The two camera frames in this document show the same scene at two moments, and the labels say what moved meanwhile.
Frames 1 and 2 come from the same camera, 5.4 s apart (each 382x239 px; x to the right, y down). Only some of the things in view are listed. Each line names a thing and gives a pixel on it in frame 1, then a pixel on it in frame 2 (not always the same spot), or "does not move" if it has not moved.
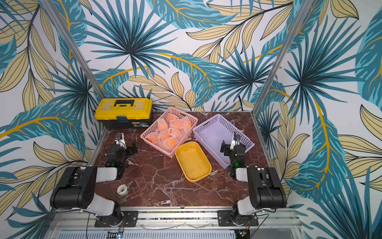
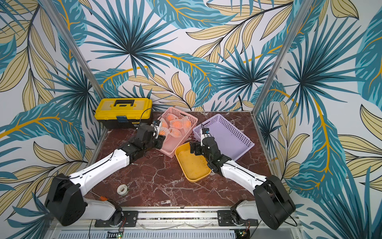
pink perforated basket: x=171 y=133 does not move
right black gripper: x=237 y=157 to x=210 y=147
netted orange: x=186 y=124 does not move
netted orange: x=171 y=142 to x=163 y=131
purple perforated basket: x=212 y=133 does not move
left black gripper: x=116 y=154 to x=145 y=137
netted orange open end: x=174 y=132 does not move
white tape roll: x=121 y=186 does not move
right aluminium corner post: x=297 y=23 does not move
